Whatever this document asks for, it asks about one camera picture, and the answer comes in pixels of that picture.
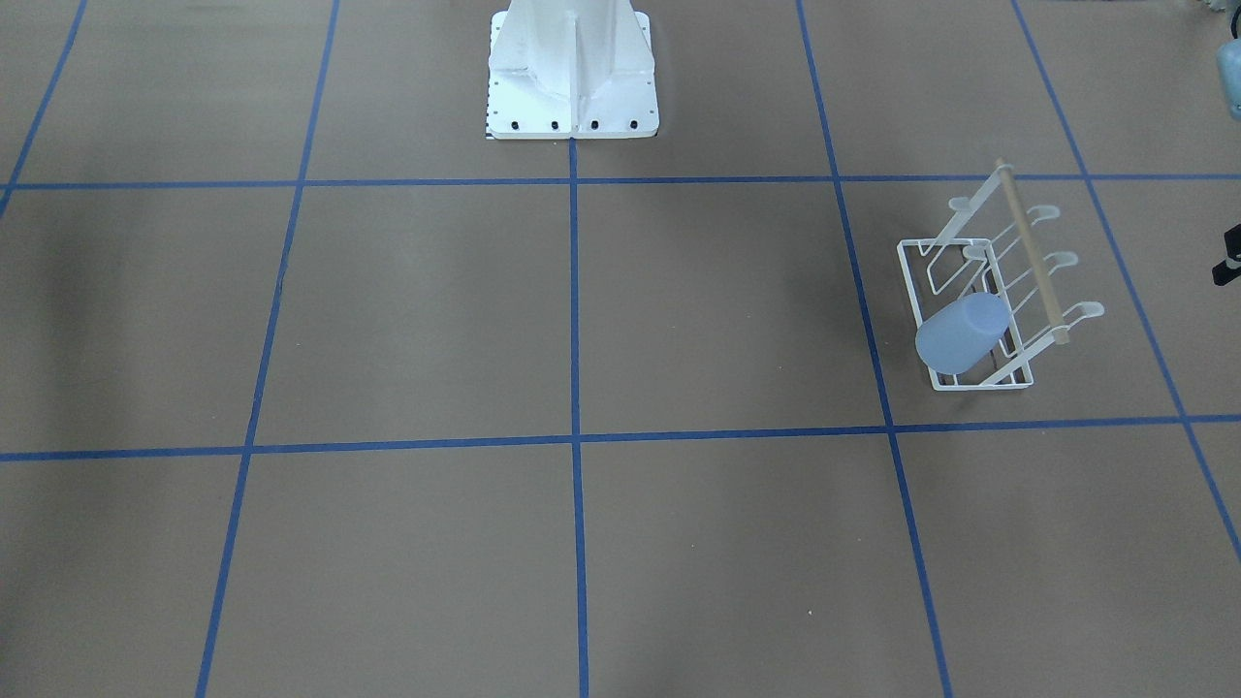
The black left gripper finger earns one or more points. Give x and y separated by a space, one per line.
1228 269

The light blue plastic cup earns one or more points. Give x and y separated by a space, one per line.
957 337

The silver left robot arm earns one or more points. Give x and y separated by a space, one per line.
1228 62

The white wire cup holder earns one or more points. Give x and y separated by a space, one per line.
991 244

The white pedestal column base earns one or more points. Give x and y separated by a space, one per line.
571 70

